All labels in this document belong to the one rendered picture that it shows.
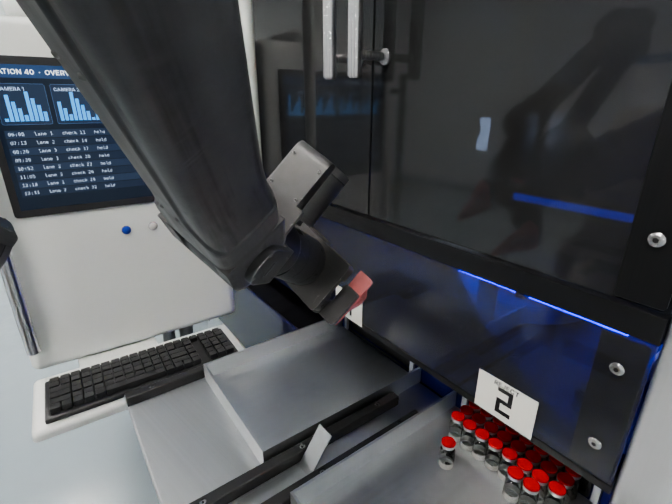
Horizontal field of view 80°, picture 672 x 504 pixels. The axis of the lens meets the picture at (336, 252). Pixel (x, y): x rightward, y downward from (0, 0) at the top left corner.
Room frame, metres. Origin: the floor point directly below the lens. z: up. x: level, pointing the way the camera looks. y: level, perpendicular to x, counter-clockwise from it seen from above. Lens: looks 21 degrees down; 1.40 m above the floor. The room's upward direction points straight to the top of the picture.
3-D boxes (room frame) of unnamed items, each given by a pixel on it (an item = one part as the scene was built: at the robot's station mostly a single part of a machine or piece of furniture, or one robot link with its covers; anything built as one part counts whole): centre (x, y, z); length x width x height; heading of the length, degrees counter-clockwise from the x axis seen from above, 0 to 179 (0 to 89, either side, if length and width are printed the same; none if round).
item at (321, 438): (0.42, 0.07, 0.91); 0.14 x 0.03 x 0.06; 127
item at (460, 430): (0.44, -0.24, 0.91); 0.18 x 0.02 x 0.05; 36
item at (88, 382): (0.78, 0.44, 0.82); 0.40 x 0.14 x 0.02; 124
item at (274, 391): (0.65, 0.05, 0.90); 0.34 x 0.26 x 0.04; 126
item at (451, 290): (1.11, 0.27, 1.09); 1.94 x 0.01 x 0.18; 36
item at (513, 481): (0.40, -0.24, 0.91); 0.02 x 0.02 x 0.05
